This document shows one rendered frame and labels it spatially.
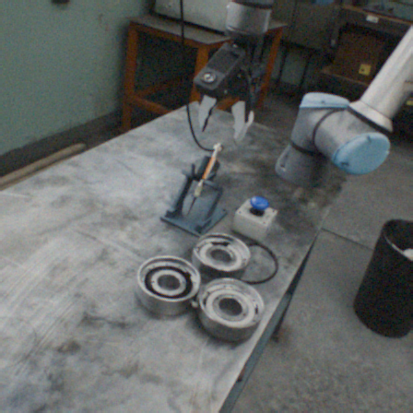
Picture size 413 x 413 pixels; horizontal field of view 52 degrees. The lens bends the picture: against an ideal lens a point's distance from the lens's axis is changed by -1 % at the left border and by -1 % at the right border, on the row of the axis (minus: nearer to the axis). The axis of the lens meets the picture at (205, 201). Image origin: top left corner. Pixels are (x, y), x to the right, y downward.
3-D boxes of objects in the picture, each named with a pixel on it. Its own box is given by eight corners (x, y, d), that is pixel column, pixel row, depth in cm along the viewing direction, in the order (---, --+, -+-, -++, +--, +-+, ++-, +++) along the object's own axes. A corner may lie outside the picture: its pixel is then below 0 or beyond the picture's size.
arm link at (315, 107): (318, 133, 121) (334, 87, 113) (346, 156, 110) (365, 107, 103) (282, 132, 116) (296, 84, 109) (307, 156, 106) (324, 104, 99)
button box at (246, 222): (261, 243, 89) (266, 224, 86) (230, 230, 91) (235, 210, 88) (274, 226, 95) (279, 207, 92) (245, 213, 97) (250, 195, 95)
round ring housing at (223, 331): (257, 300, 74) (263, 284, 72) (259, 349, 65) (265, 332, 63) (198, 290, 74) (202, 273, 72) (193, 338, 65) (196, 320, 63)
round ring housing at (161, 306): (158, 328, 65) (160, 310, 63) (123, 286, 72) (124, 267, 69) (209, 303, 72) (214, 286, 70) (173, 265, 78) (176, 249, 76)
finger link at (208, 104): (214, 125, 91) (234, 90, 85) (200, 133, 87) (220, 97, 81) (203, 117, 92) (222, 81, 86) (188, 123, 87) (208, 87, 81)
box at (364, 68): (377, 88, 369) (395, 44, 349) (323, 72, 381) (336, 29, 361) (380, 78, 402) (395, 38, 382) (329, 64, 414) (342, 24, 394)
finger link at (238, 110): (260, 139, 87) (257, 93, 83) (247, 147, 82) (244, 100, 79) (246, 138, 88) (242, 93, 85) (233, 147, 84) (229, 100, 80)
